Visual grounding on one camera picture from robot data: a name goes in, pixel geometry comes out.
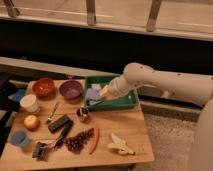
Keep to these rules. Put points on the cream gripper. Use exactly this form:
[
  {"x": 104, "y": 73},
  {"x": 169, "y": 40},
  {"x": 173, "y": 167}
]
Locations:
[{"x": 105, "y": 93}]

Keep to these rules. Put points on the blue sponge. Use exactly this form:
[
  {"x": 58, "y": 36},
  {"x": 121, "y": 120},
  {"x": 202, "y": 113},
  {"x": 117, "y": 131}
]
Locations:
[{"x": 93, "y": 94}]

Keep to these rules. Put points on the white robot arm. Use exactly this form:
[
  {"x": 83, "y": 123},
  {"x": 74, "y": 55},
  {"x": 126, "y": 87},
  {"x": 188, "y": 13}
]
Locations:
[{"x": 187, "y": 87}]

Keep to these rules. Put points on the purple bowl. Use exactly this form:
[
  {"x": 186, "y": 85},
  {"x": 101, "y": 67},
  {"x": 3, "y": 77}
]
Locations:
[{"x": 71, "y": 89}]

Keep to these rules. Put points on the red bowl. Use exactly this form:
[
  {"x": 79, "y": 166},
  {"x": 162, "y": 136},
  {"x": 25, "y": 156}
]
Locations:
[{"x": 44, "y": 87}]

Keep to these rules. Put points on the white crumpled cloth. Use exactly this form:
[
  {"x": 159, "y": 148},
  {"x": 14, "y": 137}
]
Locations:
[{"x": 96, "y": 86}]

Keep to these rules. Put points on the green plastic tray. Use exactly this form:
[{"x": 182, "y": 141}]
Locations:
[{"x": 127, "y": 102}]

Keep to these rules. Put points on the small metal cup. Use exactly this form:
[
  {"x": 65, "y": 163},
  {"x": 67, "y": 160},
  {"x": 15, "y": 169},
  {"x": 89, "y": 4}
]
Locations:
[{"x": 83, "y": 114}]

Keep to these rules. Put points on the red chili pepper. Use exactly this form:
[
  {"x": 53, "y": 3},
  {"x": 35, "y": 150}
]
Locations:
[{"x": 95, "y": 140}]

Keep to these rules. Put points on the black rectangular block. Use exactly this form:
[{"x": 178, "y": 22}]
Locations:
[{"x": 59, "y": 123}]

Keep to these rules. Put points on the peeled banana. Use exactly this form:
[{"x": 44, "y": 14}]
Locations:
[{"x": 120, "y": 145}]

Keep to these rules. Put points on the bunch of dark grapes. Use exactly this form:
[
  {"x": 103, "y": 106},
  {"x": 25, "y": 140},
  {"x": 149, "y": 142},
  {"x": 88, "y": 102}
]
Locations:
[{"x": 76, "y": 143}]

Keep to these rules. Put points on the metal spoon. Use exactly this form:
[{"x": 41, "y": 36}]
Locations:
[{"x": 49, "y": 119}]

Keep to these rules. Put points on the wooden board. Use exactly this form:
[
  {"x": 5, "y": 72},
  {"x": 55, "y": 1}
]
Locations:
[{"x": 127, "y": 124}]

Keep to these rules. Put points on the white cup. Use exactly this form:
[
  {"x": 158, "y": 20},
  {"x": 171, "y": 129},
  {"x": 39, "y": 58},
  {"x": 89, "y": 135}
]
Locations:
[{"x": 29, "y": 103}]

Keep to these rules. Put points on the apple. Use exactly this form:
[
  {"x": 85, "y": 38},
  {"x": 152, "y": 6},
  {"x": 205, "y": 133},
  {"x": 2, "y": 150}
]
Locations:
[{"x": 31, "y": 122}]

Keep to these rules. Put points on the blue cloth at left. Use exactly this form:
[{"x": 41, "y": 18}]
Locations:
[{"x": 18, "y": 95}]

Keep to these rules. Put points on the blue cup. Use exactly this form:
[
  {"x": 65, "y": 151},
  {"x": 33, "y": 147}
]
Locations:
[{"x": 19, "y": 139}]

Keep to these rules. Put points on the black handled brush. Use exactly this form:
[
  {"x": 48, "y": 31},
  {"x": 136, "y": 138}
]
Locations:
[{"x": 42, "y": 150}]

